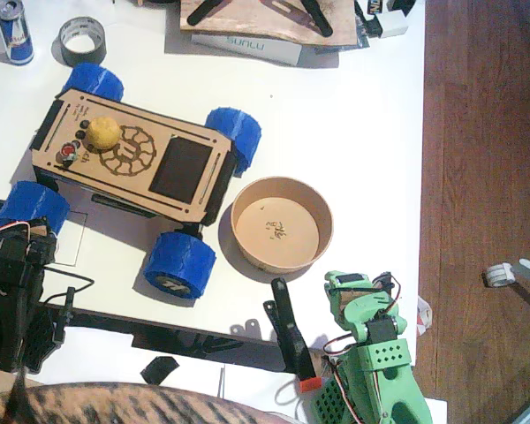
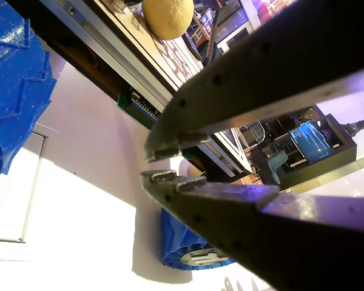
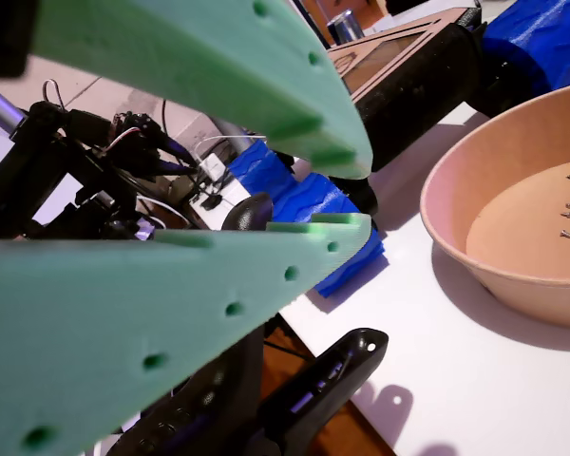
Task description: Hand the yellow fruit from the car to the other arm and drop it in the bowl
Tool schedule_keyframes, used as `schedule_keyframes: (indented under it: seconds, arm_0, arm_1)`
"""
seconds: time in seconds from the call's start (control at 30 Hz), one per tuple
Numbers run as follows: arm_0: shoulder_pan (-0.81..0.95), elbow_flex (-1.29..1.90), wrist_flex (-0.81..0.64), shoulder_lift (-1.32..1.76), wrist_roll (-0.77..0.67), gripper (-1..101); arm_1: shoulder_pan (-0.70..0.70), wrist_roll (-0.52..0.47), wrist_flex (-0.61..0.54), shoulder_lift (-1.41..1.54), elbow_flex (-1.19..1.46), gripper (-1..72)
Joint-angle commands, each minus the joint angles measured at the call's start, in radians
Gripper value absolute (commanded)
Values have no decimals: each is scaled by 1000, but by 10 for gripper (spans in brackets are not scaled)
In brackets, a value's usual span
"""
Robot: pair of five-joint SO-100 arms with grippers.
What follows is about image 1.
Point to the round wooden bowl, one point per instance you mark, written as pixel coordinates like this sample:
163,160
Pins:
282,225

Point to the black perforated arm base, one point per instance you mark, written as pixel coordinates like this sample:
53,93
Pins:
42,340

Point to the small black table clamp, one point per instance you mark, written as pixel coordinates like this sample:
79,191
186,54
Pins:
68,305

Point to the black flat strip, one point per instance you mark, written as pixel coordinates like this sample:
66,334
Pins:
205,11
318,17

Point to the white Sunlu box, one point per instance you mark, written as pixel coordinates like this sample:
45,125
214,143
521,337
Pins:
256,48

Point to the green perforated arm base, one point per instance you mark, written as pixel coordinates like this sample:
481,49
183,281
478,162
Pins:
329,399

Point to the white ribbed furniture foot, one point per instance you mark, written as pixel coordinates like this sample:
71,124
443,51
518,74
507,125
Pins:
499,274

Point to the black wedge shaped piece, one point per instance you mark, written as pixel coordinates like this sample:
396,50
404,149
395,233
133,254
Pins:
159,370

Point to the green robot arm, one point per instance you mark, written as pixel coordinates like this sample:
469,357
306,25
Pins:
393,388

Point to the blue rover wheel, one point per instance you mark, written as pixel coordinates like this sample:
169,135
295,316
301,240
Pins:
97,81
181,265
35,205
238,137

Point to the dark labelled package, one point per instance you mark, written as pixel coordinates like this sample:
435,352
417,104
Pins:
365,26

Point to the black clamp with red tip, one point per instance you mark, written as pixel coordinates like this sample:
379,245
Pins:
291,327

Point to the white rectangular block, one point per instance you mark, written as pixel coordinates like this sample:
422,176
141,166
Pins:
393,24

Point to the blue silver drink can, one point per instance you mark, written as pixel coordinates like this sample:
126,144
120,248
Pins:
15,35

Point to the brown striped fabric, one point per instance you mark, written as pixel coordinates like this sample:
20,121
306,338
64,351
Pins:
115,404

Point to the grey duct tape roll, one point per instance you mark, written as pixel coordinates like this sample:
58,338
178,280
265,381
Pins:
70,53

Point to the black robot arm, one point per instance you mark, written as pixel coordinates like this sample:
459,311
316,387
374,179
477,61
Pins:
9,291

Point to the brown wooden board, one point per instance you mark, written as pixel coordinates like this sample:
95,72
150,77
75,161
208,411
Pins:
256,22

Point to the white red wrapper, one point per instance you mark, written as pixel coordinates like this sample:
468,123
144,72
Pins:
425,315

